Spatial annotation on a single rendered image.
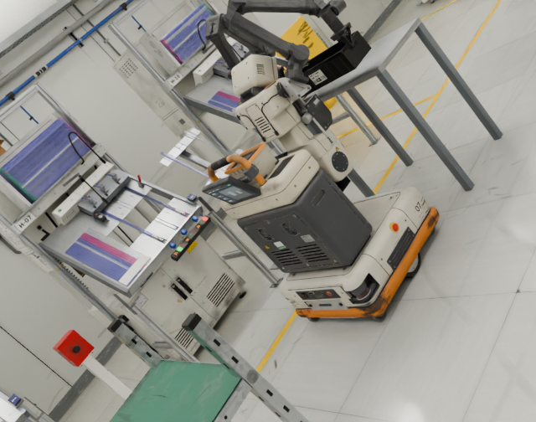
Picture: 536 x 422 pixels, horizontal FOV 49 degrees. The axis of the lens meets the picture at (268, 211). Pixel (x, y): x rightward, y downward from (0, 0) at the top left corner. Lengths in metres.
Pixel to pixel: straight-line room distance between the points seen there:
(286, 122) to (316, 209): 0.48
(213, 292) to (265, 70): 1.68
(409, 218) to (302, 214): 0.58
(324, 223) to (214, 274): 1.51
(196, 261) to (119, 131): 2.15
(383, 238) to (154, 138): 3.47
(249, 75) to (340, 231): 0.82
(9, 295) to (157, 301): 1.75
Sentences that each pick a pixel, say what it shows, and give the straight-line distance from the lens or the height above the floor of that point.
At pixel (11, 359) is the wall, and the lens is 5.21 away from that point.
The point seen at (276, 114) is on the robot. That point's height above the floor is 0.97.
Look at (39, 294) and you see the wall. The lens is 5.25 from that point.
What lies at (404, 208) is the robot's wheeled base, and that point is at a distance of 2.87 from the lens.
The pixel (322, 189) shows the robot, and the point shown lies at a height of 0.63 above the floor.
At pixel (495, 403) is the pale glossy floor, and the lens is 2.14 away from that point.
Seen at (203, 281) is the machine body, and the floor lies 0.31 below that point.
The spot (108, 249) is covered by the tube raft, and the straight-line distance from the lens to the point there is 3.58.
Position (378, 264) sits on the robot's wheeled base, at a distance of 2.71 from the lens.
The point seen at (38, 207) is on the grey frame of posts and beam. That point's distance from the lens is 3.79.
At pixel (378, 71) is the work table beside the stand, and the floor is 0.78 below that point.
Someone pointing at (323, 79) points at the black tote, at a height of 0.89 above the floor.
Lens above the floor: 1.46
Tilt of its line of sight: 17 degrees down
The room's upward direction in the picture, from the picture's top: 43 degrees counter-clockwise
